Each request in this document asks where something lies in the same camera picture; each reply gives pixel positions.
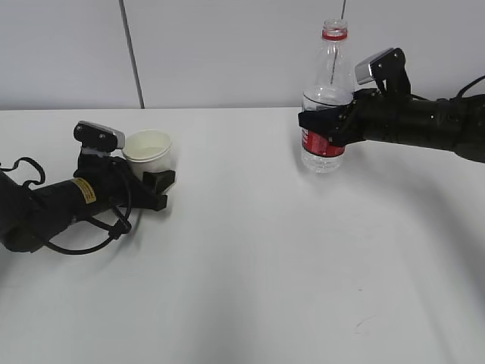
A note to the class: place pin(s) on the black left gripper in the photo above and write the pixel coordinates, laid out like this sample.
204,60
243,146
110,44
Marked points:
111,180

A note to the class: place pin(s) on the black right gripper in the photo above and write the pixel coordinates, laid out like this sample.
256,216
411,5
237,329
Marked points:
369,116

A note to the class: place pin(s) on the white paper cup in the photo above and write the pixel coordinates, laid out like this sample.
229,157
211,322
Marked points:
148,151

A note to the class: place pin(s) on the clear water bottle red label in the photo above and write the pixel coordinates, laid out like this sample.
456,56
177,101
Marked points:
329,84

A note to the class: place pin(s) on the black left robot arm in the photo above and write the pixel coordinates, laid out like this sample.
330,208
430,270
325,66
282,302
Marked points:
32,213

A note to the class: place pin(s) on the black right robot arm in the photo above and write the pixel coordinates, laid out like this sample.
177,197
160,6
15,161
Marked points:
453,125

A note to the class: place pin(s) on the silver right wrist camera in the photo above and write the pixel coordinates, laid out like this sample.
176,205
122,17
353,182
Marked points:
387,70

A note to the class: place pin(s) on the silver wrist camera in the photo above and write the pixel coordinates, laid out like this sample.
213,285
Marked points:
387,70
98,137

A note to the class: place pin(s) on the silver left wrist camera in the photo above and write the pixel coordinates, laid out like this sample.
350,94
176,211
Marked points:
98,137

